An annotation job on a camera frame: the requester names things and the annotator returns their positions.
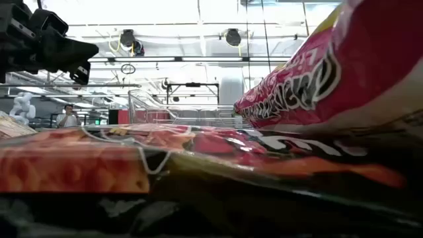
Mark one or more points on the person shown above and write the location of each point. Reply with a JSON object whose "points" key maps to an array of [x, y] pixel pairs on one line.
{"points": [[67, 119]]}

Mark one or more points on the red partition panel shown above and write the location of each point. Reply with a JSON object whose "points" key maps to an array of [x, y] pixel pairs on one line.
{"points": [[125, 117]]}

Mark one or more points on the wide clear plastic bin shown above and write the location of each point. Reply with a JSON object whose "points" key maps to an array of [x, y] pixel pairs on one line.
{"points": [[145, 112]]}

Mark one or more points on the white column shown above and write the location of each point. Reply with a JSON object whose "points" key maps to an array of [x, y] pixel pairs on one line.
{"points": [[231, 91]]}

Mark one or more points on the black background gantry frame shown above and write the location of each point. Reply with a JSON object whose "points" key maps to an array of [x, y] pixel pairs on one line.
{"points": [[193, 85]]}

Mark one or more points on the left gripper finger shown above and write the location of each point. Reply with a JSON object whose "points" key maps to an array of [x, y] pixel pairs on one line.
{"points": [[81, 74], [72, 54]]}

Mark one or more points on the small black ceiling reel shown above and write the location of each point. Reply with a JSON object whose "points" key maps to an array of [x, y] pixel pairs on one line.
{"points": [[164, 84]]}

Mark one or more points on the white robot figure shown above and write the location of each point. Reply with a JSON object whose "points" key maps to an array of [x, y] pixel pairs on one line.
{"points": [[23, 105]]}

